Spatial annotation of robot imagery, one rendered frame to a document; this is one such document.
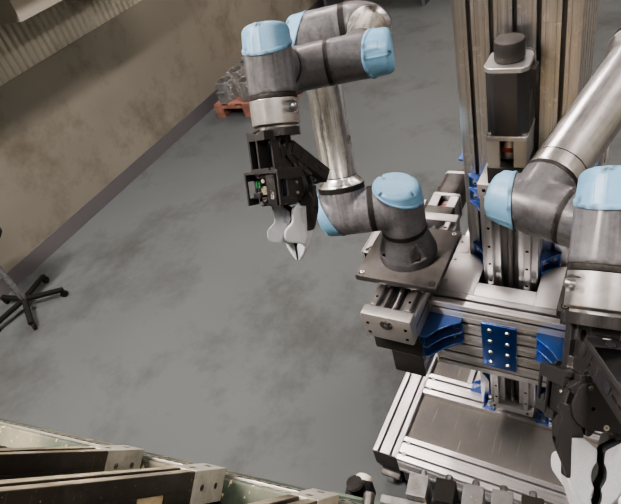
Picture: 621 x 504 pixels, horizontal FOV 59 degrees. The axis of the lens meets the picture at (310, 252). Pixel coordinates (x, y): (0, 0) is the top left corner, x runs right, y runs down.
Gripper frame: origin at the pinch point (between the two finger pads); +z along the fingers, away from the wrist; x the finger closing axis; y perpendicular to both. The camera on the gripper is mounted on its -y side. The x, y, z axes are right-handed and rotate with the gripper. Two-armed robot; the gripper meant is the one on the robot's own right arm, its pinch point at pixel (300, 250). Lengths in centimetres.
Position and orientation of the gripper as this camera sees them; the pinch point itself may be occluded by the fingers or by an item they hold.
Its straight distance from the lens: 90.1
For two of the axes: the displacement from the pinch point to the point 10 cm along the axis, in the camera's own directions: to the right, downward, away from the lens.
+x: 7.7, 0.3, -6.3
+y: -6.2, 2.1, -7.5
